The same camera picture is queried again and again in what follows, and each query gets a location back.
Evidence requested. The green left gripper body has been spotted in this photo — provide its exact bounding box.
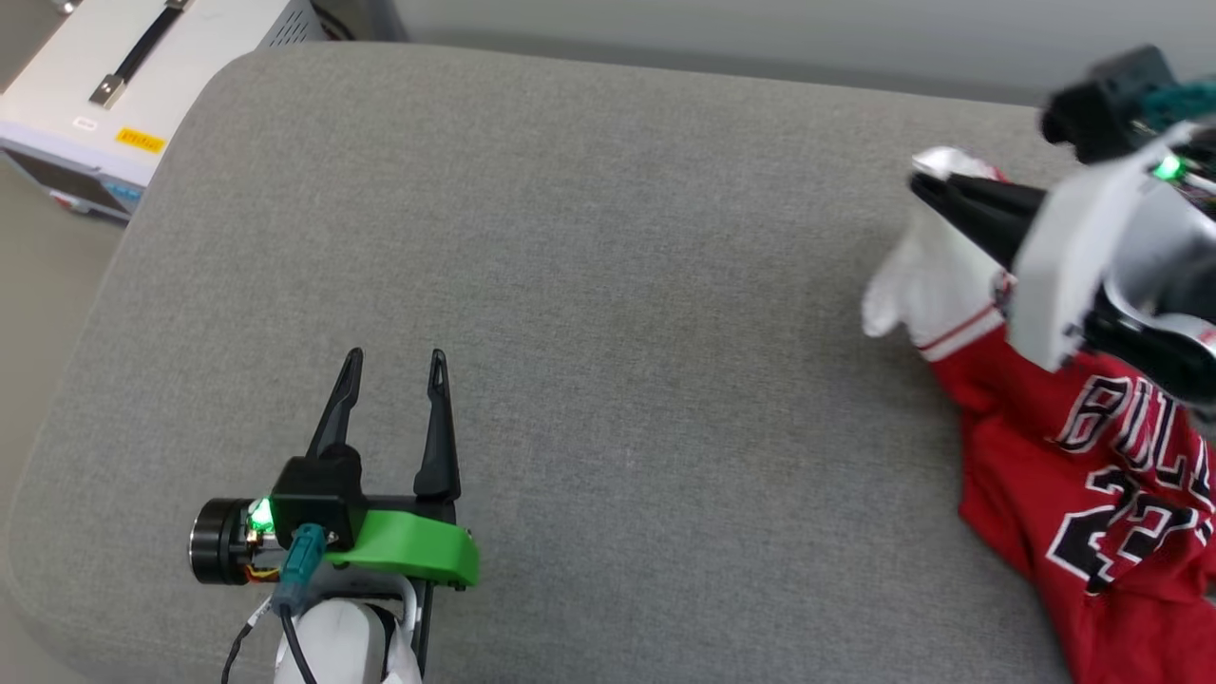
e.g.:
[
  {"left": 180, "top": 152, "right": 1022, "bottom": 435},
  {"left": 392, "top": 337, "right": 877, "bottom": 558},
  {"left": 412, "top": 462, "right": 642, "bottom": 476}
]
[{"left": 188, "top": 492, "right": 481, "bottom": 592}]

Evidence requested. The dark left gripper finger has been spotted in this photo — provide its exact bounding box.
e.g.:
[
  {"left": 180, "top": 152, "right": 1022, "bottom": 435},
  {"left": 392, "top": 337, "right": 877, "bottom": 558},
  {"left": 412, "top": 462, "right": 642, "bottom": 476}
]
[
  {"left": 412, "top": 349, "right": 464, "bottom": 504},
  {"left": 305, "top": 348, "right": 366, "bottom": 468}
]

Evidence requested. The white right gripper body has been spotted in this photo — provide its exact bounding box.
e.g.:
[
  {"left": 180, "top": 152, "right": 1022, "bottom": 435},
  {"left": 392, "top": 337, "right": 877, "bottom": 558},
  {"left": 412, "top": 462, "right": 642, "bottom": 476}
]
[{"left": 1005, "top": 122, "right": 1216, "bottom": 373}]

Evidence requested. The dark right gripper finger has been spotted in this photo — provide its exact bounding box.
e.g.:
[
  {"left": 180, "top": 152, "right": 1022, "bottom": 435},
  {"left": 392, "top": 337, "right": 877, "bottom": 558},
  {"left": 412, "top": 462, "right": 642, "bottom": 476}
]
[
  {"left": 912, "top": 188, "right": 1036, "bottom": 274},
  {"left": 909, "top": 172, "right": 1048, "bottom": 231}
]

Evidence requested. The red basketball jersey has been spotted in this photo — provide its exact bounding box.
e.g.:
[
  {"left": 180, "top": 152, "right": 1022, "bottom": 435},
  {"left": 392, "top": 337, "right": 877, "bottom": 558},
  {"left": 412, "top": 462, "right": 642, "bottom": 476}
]
[{"left": 861, "top": 146, "right": 1216, "bottom": 684}]

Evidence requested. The white partition panel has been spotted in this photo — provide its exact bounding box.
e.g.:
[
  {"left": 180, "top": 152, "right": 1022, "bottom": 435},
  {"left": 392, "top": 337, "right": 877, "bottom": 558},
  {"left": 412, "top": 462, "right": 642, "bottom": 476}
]
[{"left": 391, "top": 0, "right": 1216, "bottom": 107}]

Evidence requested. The white equipment box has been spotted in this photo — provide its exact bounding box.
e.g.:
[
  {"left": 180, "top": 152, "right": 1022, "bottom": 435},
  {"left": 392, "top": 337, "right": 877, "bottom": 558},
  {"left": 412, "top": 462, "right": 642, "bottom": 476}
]
[{"left": 0, "top": 0, "right": 330, "bottom": 225}]

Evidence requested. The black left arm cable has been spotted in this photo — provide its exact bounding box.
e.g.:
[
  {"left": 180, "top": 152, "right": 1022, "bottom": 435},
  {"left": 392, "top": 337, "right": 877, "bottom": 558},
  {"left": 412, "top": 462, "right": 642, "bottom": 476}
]
[{"left": 220, "top": 598, "right": 318, "bottom": 684}]

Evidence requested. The black strap handle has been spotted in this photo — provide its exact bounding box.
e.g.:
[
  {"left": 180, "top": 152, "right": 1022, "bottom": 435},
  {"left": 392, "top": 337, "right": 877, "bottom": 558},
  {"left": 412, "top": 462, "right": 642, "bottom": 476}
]
[{"left": 89, "top": 0, "right": 193, "bottom": 108}]

